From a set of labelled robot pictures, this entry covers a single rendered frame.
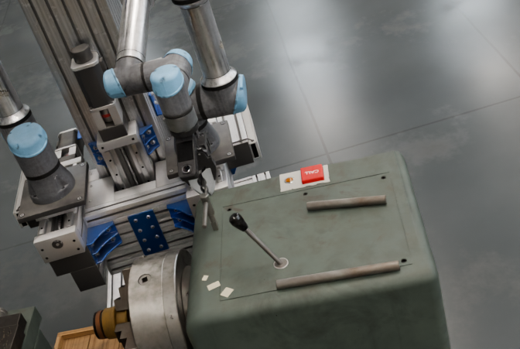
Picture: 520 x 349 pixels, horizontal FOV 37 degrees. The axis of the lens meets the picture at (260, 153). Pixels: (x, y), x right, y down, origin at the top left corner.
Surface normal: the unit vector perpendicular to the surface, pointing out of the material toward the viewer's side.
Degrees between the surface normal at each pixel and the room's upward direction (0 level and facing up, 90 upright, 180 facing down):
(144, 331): 59
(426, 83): 0
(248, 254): 0
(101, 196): 0
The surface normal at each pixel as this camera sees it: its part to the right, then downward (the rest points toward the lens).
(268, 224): -0.25, -0.79
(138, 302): -0.20, -0.37
